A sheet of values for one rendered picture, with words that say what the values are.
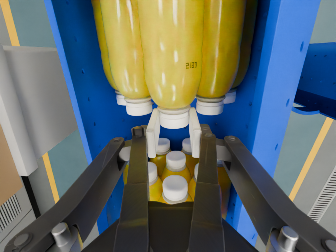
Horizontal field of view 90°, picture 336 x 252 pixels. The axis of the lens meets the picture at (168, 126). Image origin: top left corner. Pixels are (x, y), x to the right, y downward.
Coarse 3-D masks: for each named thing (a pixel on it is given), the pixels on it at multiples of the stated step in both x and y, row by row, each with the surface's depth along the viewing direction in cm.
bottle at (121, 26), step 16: (112, 0) 18; (128, 0) 18; (112, 16) 18; (128, 16) 18; (112, 32) 19; (128, 32) 19; (112, 48) 20; (128, 48) 19; (112, 64) 21; (128, 64) 20; (128, 80) 21; (144, 80) 21; (128, 96) 23; (144, 96) 23
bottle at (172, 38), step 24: (144, 0) 15; (168, 0) 14; (192, 0) 14; (144, 24) 16; (168, 24) 15; (192, 24) 15; (144, 48) 17; (168, 48) 16; (192, 48) 16; (144, 72) 18; (168, 72) 16; (192, 72) 17; (168, 96) 18; (192, 96) 19
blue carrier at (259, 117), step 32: (64, 0) 21; (288, 0) 10; (320, 0) 13; (64, 32) 21; (96, 32) 27; (256, 32) 25; (288, 32) 11; (64, 64) 21; (96, 64) 28; (256, 64) 26; (288, 64) 12; (96, 96) 28; (256, 96) 12; (288, 96) 14; (96, 128) 29; (128, 128) 37; (160, 128) 41; (224, 128) 36; (256, 128) 13
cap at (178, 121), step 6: (162, 114) 20; (180, 114) 20; (186, 114) 20; (162, 120) 21; (168, 120) 20; (174, 120) 20; (180, 120) 20; (186, 120) 20; (162, 126) 21; (168, 126) 20; (174, 126) 20; (180, 126) 20
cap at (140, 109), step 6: (126, 102) 24; (150, 102) 25; (126, 108) 25; (132, 108) 24; (138, 108) 24; (144, 108) 24; (150, 108) 25; (132, 114) 24; (138, 114) 24; (144, 114) 24
